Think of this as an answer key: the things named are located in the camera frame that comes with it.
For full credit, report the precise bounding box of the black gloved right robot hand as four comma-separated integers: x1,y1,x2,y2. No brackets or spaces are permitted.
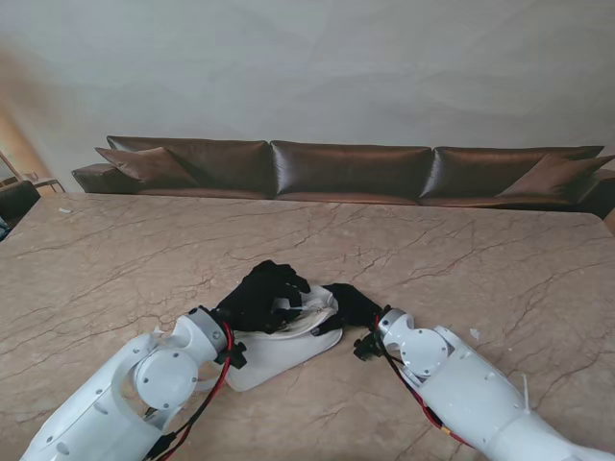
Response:
309,282,391,338

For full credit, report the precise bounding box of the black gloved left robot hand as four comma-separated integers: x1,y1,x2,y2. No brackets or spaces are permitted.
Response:
214,259,311,336

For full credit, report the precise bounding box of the cream white cosmetics bag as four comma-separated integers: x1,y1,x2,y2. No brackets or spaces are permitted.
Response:
223,283,345,393

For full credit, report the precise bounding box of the brown leather sofa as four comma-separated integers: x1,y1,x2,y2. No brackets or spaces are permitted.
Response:
71,135,615,220

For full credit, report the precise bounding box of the brown sofa cushion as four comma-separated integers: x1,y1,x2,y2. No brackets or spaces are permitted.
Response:
94,146,198,189
497,153,615,198

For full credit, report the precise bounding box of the small wooden side table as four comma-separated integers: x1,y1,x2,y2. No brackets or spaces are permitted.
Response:
28,175,66,195

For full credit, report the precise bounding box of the dark armchair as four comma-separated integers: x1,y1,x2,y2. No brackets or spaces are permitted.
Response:
0,181,42,220

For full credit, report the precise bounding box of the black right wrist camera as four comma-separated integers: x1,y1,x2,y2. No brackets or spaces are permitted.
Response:
353,333,383,364

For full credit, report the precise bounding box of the red black right arm cable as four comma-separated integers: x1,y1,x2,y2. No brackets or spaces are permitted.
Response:
367,316,470,446

